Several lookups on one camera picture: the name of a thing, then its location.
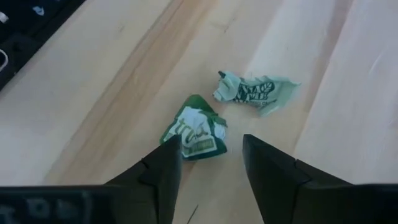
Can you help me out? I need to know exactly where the crumpled dark green packet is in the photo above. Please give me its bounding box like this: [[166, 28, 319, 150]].
[[159, 94, 228, 161]]

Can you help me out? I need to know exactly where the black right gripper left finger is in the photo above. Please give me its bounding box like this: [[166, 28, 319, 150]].
[[104, 134, 183, 224]]

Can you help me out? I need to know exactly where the crumpled light green packet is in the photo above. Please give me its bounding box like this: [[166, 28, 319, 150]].
[[212, 70, 302, 118]]

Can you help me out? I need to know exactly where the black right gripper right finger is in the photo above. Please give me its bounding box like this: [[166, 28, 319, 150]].
[[242, 134, 355, 224]]

